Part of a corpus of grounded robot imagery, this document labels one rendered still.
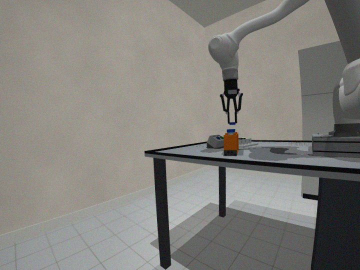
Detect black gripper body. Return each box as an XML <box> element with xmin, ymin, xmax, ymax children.
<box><xmin>224</xmin><ymin>79</ymin><xmax>239</xmax><ymax>99</ymax></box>

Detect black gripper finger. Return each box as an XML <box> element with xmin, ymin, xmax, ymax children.
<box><xmin>220</xmin><ymin>93</ymin><xmax>231</xmax><ymax>124</ymax></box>
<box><xmin>233</xmin><ymin>92</ymin><xmax>243</xmax><ymax>124</ymax></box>

